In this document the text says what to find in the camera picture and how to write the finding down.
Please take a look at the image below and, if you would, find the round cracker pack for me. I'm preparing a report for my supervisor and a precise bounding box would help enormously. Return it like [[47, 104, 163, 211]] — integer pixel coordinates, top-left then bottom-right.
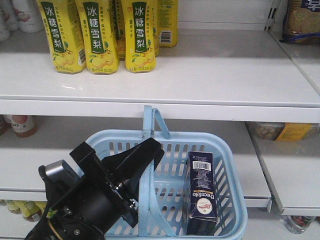
[[281, 0, 320, 45]]

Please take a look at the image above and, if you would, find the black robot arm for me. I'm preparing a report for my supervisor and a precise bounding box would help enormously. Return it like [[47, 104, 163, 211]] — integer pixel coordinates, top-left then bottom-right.
[[26, 138, 164, 240]]

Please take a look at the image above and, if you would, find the yellow pear drink bottle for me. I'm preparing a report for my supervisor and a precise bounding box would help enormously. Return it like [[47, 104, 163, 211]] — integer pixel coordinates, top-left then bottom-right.
[[121, 0, 156, 73]]

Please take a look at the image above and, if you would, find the white milk drink bottle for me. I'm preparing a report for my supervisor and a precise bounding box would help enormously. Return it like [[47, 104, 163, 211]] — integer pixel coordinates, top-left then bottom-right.
[[12, 0, 44, 33]]

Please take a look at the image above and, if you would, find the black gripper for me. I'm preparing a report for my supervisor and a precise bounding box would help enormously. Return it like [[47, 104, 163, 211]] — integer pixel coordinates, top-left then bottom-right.
[[50, 137, 164, 235]]

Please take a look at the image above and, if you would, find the green tea bottle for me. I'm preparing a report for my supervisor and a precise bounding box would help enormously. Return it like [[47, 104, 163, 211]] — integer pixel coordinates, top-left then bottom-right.
[[20, 201, 42, 222]]

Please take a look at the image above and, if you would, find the dark blue cookie box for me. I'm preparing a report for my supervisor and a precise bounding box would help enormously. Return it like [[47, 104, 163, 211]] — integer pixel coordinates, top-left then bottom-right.
[[184, 151, 218, 236]]

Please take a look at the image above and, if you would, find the rear yellow pear bottle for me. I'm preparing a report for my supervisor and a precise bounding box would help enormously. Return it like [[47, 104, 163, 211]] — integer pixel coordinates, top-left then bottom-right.
[[158, 0, 179, 48]]

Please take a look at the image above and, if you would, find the white store shelving unit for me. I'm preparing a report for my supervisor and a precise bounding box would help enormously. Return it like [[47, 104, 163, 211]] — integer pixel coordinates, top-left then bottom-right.
[[0, 0, 320, 240]]

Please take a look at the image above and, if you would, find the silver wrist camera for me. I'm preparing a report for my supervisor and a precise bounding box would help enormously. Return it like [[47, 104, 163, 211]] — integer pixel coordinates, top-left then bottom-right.
[[45, 160, 65, 181]]

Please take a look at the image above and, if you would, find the peach drink bottle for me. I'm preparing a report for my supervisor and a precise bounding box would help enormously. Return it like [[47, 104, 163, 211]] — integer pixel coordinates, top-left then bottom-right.
[[3, 114, 37, 138]]

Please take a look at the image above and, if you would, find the clear biscuit tub yellow label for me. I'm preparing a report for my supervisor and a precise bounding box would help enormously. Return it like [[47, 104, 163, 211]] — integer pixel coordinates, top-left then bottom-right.
[[246, 121, 320, 141]]

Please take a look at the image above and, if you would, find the light blue plastic basket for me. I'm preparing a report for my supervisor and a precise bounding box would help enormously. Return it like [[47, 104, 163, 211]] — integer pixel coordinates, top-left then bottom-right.
[[87, 105, 248, 240]]

